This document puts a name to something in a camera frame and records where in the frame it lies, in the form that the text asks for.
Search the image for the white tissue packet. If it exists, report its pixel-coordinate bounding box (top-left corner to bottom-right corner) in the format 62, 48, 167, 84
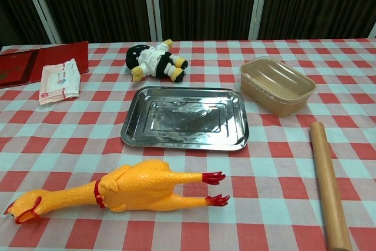
38, 58, 82, 106

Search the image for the red certificate folder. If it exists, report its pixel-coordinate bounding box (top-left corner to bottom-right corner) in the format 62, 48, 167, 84
0, 41, 89, 89

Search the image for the black and white plush doll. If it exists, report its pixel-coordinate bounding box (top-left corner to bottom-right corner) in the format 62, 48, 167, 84
126, 39, 189, 83

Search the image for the wooden rolling pin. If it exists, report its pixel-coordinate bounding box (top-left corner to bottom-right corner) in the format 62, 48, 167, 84
310, 121, 353, 251

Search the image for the white metal frame post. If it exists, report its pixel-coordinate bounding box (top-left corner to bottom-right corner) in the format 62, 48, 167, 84
362, 17, 376, 39
248, 0, 270, 41
19, 0, 63, 45
142, 0, 163, 42

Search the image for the red white checkered tablecloth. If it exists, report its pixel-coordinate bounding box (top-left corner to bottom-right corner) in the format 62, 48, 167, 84
0, 38, 376, 251

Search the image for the yellow rubber chicken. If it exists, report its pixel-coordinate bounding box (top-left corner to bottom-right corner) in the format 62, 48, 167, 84
3, 159, 230, 225

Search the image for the stainless steel rectangular tray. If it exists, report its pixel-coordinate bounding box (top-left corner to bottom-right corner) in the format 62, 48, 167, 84
120, 86, 250, 152

